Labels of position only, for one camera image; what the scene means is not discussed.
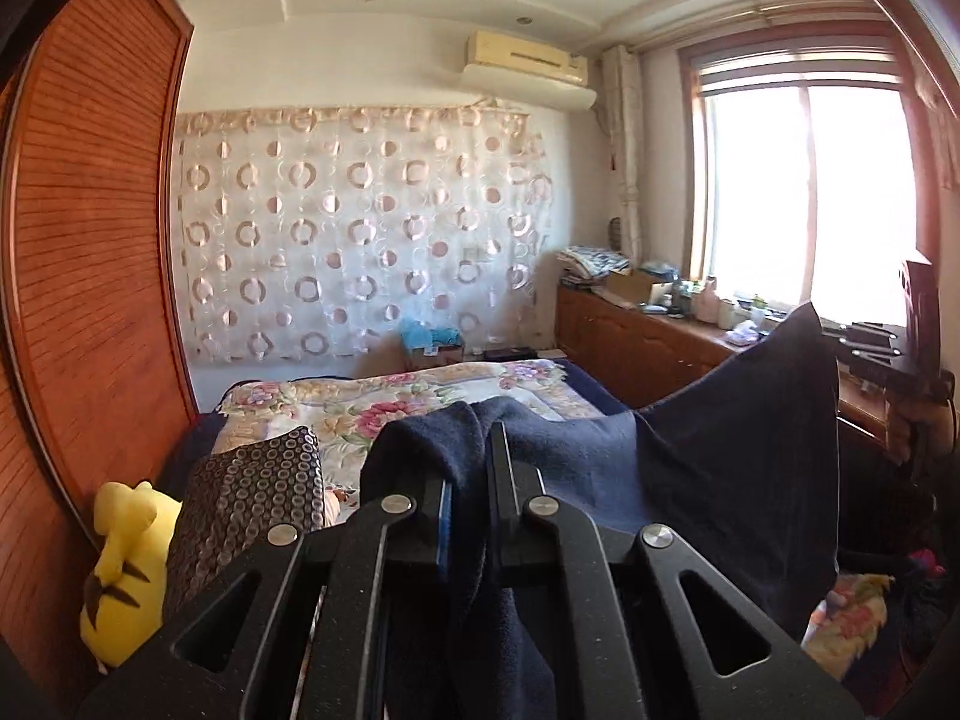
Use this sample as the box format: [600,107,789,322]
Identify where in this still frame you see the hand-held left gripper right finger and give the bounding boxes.
[487,422,867,720]

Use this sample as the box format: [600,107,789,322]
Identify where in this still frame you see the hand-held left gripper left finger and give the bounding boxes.
[79,475,455,720]

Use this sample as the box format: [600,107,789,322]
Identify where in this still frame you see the navy printed t-shirt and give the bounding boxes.
[360,302,841,720]

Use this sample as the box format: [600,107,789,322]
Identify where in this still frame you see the person's right hand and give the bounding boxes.
[891,396,959,466]

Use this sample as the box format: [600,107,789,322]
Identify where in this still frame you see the navy bed sheet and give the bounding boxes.
[161,358,631,496]

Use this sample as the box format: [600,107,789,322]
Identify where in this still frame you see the window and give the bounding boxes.
[679,22,960,331]

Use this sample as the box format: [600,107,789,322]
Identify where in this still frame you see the dark circle-patterned pillow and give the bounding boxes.
[161,426,327,616]

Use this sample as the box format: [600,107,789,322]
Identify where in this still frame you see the cardboard box with teal cloth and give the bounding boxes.
[397,317,466,372]

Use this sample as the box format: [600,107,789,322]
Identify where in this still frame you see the wooden cabinet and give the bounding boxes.
[555,281,901,466]

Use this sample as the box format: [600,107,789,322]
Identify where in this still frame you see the open cardboard box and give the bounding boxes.
[604,268,668,305]

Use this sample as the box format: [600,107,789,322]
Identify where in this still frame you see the stack of folded cloths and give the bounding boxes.
[559,244,631,286]

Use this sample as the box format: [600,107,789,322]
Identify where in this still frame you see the pale window curtain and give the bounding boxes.
[600,45,646,263]

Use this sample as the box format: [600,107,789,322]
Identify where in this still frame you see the yellow plush toy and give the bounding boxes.
[81,481,185,668]

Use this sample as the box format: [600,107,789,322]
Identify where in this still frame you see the sheer circle-patterned curtain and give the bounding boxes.
[176,103,556,365]

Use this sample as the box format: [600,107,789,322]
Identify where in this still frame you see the white air deflector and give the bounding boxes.
[459,62,599,112]

